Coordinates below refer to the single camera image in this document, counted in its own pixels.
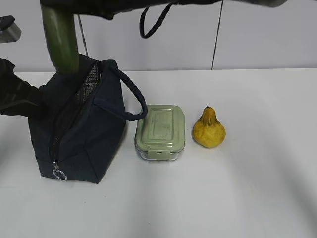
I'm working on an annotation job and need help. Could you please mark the green lidded glass container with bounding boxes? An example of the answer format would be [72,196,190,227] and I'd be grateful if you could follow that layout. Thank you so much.
[134,104,186,161]

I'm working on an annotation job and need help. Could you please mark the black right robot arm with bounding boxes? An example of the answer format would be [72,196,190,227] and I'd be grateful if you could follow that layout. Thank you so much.
[40,0,218,20]

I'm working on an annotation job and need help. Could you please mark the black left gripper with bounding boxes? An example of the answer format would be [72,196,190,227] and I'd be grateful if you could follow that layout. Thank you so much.
[0,58,42,117]

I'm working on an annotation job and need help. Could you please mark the green cucumber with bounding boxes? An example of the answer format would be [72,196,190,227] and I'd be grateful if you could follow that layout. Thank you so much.
[41,5,79,75]

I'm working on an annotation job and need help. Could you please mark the dark cable loop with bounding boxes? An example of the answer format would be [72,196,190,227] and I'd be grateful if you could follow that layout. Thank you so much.
[139,2,174,39]

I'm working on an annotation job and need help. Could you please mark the yellow pear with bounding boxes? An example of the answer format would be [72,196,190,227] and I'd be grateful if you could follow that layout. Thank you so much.
[192,106,226,148]

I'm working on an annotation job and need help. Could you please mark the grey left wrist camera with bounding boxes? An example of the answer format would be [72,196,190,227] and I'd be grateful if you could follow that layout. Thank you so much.
[0,15,22,44]

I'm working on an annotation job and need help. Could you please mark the dark blue lunch bag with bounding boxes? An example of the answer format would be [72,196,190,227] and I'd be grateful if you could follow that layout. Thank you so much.
[28,55,148,183]

